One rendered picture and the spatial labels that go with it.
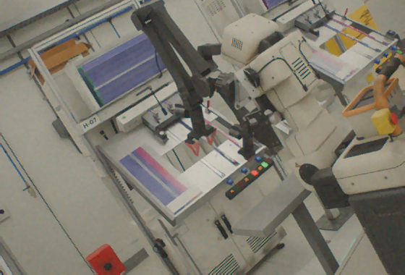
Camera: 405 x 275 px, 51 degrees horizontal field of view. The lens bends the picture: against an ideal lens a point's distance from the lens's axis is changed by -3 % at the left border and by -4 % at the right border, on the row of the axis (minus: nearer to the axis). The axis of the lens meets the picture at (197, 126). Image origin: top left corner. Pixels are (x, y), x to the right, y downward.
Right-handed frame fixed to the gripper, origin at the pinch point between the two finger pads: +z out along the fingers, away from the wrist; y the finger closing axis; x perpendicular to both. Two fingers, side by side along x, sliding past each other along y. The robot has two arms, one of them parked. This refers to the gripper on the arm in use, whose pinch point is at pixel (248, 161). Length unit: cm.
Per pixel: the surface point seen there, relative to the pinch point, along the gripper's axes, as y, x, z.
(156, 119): 13, -63, 0
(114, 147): 41, -68, 6
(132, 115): 22, -74, -2
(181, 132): 6.1, -48.3, 7.1
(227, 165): 4.9, -11.6, 8.6
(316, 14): -143, -62, 1
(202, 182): 22.1, -12.8, 8.3
